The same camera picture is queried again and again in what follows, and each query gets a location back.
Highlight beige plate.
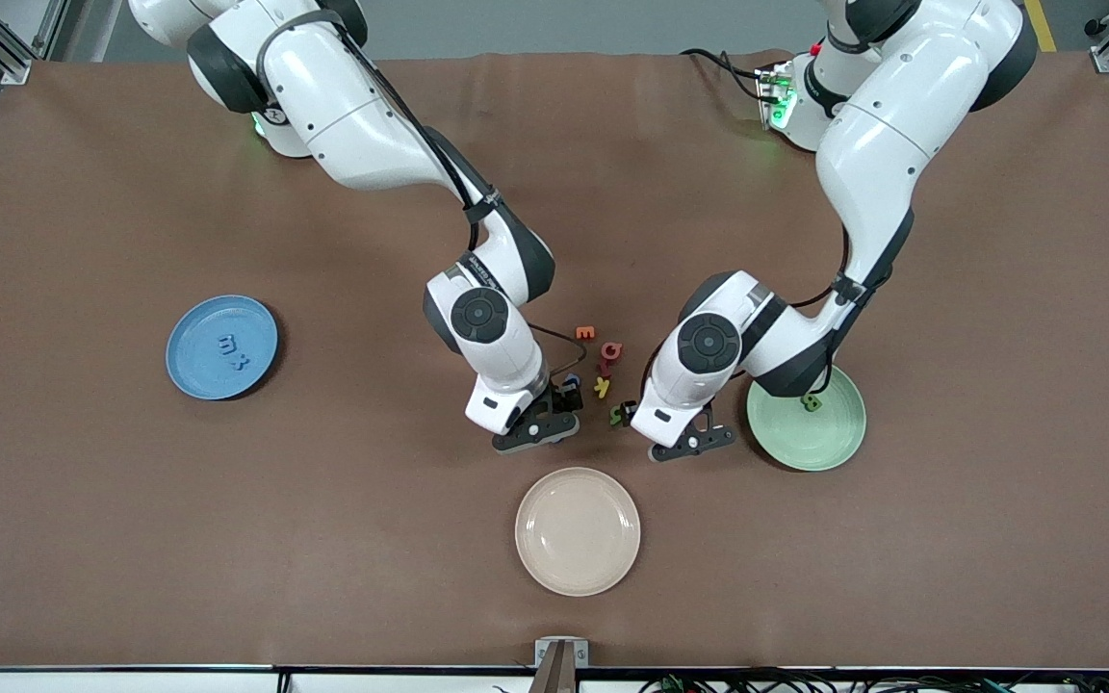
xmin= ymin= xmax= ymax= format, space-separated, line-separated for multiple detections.
xmin=514 ymin=467 xmax=642 ymax=598

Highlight green plate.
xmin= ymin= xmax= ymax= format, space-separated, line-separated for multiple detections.
xmin=746 ymin=364 xmax=867 ymax=473

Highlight blue plate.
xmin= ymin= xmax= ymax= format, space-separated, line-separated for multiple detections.
xmin=166 ymin=295 xmax=279 ymax=401

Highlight brown table cover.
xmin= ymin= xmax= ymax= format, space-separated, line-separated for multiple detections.
xmin=0 ymin=50 xmax=1109 ymax=670

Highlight grey metal camera bracket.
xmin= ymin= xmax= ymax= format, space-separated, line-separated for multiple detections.
xmin=533 ymin=637 xmax=590 ymax=693

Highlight tangled black cables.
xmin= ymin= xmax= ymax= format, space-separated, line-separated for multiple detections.
xmin=639 ymin=664 xmax=1109 ymax=693

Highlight black left arm base cable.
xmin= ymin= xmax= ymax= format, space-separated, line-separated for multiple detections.
xmin=680 ymin=46 xmax=769 ymax=103

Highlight white table edge rail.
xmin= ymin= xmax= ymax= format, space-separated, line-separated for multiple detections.
xmin=0 ymin=666 xmax=1109 ymax=693

